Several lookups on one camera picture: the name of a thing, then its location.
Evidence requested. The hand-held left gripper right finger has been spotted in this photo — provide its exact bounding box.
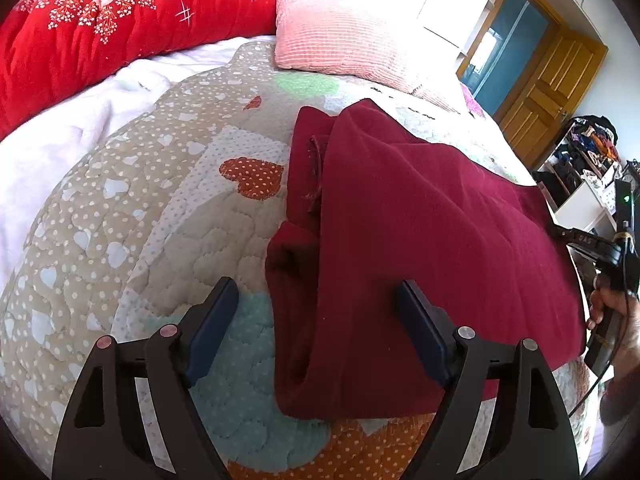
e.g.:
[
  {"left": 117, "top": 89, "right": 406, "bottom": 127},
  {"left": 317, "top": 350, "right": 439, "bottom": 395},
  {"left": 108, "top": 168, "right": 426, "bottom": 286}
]
[{"left": 395, "top": 280, "right": 581, "bottom": 480}]

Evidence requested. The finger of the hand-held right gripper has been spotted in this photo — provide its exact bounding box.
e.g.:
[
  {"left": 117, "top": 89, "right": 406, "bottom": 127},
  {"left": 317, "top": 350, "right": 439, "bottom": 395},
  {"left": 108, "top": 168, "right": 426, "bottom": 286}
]
[{"left": 547, "top": 222, "right": 624, "bottom": 267}]

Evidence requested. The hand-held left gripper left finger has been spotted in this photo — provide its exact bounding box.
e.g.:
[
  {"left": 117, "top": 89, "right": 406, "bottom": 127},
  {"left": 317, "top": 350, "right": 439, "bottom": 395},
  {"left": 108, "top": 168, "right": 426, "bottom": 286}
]
[{"left": 52, "top": 276, "right": 240, "bottom": 480}]

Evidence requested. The maroon sweatshirt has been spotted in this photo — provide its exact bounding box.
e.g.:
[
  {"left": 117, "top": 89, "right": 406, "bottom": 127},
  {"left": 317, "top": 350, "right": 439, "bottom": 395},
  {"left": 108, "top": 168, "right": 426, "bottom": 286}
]
[{"left": 265, "top": 99, "right": 588, "bottom": 421}]

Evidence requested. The person's right forearm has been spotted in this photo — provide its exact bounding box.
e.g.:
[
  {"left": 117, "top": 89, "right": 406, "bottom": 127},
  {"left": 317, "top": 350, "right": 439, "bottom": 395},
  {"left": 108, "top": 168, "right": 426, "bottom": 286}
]
[{"left": 599, "top": 347, "right": 640, "bottom": 427}]

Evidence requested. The pile of mixed clothes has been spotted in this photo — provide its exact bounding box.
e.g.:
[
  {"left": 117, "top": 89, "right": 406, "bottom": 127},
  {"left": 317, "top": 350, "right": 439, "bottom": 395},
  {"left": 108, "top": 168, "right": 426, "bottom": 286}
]
[{"left": 550, "top": 115, "right": 625, "bottom": 183}]

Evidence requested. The person's right hand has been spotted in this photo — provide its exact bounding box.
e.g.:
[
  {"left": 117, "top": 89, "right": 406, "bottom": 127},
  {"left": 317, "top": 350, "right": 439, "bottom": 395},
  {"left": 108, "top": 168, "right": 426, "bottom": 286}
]
[{"left": 587, "top": 287, "right": 640, "bottom": 361}]

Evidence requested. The white shelf unit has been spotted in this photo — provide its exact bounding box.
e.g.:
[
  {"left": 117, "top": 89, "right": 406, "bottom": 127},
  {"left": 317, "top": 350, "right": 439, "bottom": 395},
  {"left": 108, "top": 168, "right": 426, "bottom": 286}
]
[{"left": 532, "top": 152, "right": 632, "bottom": 235}]

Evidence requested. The heart-print patchwork bedspread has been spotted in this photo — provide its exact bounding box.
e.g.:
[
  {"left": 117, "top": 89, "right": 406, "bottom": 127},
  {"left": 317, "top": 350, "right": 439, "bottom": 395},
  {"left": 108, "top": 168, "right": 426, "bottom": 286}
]
[{"left": 0, "top": 40, "right": 601, "bottom": 480}]

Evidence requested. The wooden door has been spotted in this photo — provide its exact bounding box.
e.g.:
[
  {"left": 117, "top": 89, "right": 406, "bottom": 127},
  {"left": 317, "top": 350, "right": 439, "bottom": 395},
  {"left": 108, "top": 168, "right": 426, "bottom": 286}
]
[{"left": 495, "top": 25, "right": 609, "bottom": 171}]

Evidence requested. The pink floral cloth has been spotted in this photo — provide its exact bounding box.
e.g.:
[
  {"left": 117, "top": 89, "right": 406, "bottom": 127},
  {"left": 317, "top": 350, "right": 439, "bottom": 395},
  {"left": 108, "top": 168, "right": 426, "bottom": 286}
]
[{"left": 459, "top": 84, "right": 487, "bottom": 120}]

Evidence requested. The white fluffy blanket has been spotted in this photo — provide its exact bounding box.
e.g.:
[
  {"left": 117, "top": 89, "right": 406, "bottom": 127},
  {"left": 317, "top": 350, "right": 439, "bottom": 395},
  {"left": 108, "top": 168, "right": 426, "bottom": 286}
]
[{"left": 0, "top": 35, "right": 278, "bottom": 291}]

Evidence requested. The white wardrobe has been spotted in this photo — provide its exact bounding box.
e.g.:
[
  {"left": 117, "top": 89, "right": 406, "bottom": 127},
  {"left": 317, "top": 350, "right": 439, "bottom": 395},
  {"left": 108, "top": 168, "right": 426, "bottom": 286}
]
[{"left": 350, "top": 0, "right": 516, "bottom": 54}]

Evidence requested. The red floral quilt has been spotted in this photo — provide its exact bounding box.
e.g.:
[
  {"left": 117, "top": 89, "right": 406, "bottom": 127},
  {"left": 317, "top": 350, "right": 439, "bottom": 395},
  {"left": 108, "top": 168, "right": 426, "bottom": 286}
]
[{"left": 0, "top": 0, "right": 279, "bottom": 139}]

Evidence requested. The pink ribbed pillow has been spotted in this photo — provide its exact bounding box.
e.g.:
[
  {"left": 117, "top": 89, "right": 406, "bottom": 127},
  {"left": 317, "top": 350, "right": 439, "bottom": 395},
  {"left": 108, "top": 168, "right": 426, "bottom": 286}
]
[{"left": 270, "top": 0, "right": 463, "bottom": 112}]

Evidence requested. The black cable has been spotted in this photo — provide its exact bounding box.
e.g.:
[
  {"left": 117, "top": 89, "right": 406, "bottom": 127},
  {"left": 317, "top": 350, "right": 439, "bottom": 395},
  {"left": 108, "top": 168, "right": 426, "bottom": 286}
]
[{"left": 567, "top": 240, "right": 640, "bottom": 418}]

